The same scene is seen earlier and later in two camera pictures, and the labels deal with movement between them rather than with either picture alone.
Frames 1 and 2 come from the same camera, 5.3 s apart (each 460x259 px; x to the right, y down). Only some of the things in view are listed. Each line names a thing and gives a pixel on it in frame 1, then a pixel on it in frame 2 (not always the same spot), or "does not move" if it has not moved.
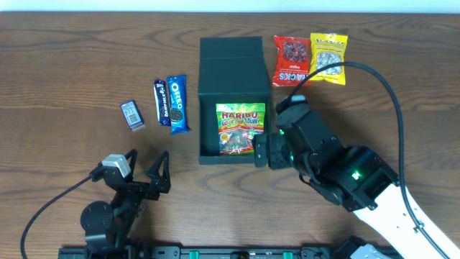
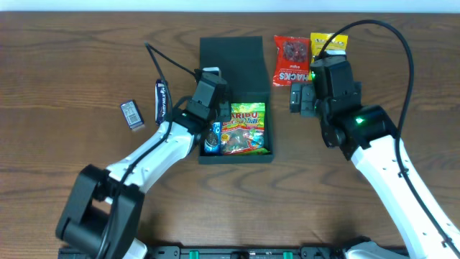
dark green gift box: x=231 y=70 does not move
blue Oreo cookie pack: x=177 y=86 to x=213 y=142
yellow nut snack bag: x=326 y=50 does not move
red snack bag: x=291 y=64 does not move
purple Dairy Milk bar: x=162 y=102 does not move
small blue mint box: x=132 y=114 does not move
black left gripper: x=142 y=188 to x=223 y=108
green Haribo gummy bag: x=238 y=124 does not move
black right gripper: x=259 y=151 to x=304 y=99
